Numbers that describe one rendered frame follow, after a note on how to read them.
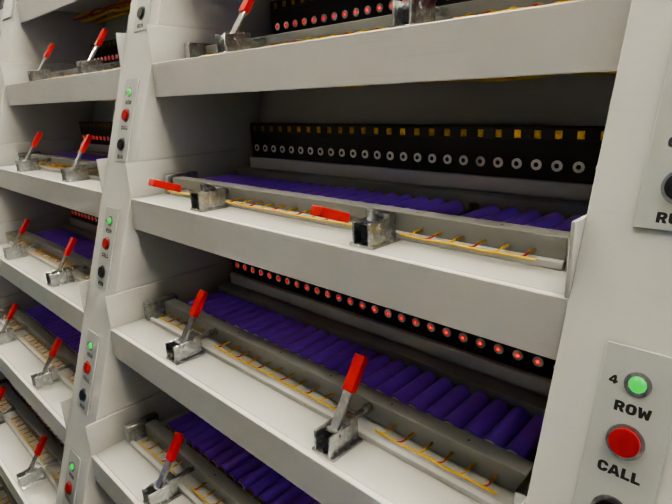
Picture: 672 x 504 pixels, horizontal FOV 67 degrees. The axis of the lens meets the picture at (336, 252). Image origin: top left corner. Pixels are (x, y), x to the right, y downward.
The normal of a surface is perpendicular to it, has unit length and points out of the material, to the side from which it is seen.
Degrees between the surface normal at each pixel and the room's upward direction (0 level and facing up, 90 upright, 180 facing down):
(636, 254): 90
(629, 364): 90
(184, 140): 90
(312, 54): 108
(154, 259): 90
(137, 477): 18
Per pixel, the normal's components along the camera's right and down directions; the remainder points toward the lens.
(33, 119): 0.72, 0.18
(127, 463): -0.04, -0.96
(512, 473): -0.69, 0.23
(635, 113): -0.66, -0.07
